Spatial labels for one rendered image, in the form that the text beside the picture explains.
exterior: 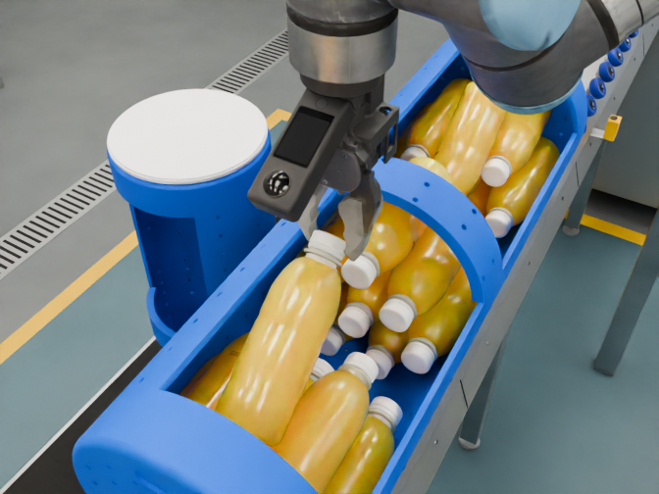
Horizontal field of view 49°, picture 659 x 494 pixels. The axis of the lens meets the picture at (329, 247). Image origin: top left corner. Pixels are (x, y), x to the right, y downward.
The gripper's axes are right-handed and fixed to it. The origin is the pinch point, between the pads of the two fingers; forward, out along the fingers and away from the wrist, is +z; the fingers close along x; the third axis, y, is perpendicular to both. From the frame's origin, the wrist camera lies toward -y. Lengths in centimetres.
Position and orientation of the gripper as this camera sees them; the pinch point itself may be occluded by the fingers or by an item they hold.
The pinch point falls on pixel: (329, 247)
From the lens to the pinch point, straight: 74.5
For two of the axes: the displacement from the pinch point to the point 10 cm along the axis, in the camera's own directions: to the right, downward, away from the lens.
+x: -8.7, -3.4, 3.6
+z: 0.0, 7.2, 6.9
